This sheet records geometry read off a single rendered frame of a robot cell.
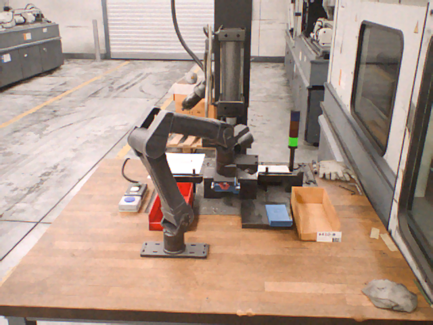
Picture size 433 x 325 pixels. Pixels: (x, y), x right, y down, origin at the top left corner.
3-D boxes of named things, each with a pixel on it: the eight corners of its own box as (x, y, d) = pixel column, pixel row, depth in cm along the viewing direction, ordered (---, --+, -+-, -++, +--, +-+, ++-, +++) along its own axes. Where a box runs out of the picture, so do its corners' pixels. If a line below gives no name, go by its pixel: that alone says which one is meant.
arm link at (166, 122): (219, 118, 127) (134, 101, 106) (239, 125, 121) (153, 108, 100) (210, 156, 129) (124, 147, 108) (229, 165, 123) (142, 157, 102)
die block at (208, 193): (203, 198, 157) (203, 180, 154) (205, 187, 166) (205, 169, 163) (256, 199, 156) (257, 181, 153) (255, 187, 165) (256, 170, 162)
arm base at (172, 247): (142, 221, 126) (137, 233, 119) (208, 223, 125) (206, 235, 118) (144, 244, 129) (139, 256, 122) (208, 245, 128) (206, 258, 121)
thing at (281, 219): (270, 228, 133) (270, 220, 132) (264, 205, 147) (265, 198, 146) (291, 228, 133) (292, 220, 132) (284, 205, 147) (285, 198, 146)
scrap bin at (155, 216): (149, 231, 136) (147, 214, 133) (162, 196, 159) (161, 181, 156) (185, 231, 135) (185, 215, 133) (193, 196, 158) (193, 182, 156)
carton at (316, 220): (299, 243, 130) (301, 221, 127) (290, 205, 153) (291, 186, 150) (340, 244, 130) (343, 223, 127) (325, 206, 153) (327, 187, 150)
